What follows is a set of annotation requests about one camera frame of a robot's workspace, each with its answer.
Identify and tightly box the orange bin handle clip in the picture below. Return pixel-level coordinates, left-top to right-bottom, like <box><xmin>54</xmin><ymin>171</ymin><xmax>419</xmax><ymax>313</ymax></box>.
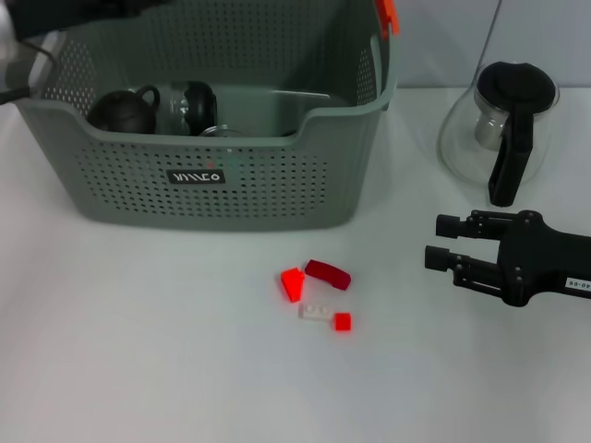
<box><xmin>374</xmin><ymin>0</ymin><xmax>401</xmax><ymax>37</ymax></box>

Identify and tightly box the thin dark left wrist cable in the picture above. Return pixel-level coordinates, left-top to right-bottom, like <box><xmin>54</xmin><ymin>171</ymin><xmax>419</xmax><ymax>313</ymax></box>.
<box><xmin>0</xmin><ymin>39</ymin><xmax>60</xmax><ymax>106</ymax></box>

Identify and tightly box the orange-red slope brick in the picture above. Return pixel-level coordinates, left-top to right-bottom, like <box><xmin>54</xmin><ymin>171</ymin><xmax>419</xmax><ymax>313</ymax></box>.
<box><xmin>279</xmin><ymin>267</ymin><xmax>307</xmax><ymax>304</ymax></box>

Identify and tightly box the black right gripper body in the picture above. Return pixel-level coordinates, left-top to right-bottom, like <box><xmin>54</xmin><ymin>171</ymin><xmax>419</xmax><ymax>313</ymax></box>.
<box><xmin>497</xmin><ymin>210</ymin><xmax>591</xmax><ymax>308</ymax></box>

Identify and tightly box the clear translucent toy brick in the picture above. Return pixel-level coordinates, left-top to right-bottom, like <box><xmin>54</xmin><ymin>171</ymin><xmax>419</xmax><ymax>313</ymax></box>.
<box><xmin>298</xmin><ymin>302</ymin><xmax>336</xmax><ymax>322</ymax></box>

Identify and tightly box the glass pitcher black lid handle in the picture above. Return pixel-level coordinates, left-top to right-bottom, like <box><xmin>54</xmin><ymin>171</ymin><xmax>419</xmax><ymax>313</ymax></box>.
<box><xmin>437</xmin><ymin>60</ymin><xmax>561</xmax><ymax>208</ymax></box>

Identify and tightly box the dark red curved brick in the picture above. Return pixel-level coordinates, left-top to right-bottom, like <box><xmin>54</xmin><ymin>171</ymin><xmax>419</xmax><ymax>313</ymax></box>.
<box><xmin>304</xmin><ymin>258</ymin><xmax>352</xmax><ymax>292</ymax></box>

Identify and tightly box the dark clay teapot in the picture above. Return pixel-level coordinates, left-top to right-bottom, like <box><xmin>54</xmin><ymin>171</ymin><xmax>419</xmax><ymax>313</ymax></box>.
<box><xmin>86</xmin><ymin>85</ymin><xmax>162</xmax><ymax>137</ymax></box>

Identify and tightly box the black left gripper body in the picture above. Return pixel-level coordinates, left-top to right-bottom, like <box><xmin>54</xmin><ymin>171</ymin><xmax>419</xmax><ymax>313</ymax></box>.
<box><xmin>9</xmin><ymin>0</ymin><xmax>173</xmax><ymax>42</ymax></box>

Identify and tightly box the grey perforated storage bin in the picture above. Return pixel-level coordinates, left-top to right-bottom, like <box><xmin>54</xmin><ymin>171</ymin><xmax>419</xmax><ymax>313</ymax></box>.
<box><xmin>0</xmin><ymin>0</ymin><xmax>401</xmax><ymax>232</ymax></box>

